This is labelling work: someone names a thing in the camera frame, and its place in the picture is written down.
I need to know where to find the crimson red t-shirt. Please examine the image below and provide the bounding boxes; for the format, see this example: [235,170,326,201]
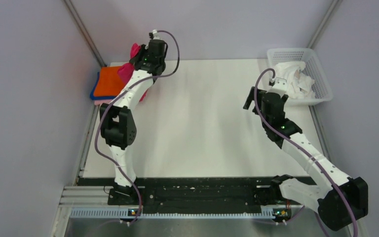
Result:
[117,43,141,92]

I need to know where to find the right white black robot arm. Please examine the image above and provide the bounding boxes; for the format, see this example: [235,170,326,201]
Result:
[243,86,368,237]

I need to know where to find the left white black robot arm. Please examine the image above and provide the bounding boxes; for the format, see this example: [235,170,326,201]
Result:
[100,39,168,204]

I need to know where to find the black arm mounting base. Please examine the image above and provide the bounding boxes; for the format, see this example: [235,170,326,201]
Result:
[77,175,295,214]

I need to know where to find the crumpled white t-shirt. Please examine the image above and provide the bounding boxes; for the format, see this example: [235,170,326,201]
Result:
[272,61,315,99]

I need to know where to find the folded orange t-shirt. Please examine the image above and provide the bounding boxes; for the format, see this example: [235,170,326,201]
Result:
[95,66,123,96]

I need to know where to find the white plastic laundry basket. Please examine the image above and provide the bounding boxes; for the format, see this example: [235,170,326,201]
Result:
[267,48,333,106]

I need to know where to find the folded pink t-shirt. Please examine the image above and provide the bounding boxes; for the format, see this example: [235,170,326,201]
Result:
[94,100,111,106]

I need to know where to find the folded blue t-shirt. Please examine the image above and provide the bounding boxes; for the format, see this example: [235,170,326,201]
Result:
[89,72,115,101]

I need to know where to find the white slotted cable duct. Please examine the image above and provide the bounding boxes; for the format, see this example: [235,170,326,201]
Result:
[70,207,288,220]

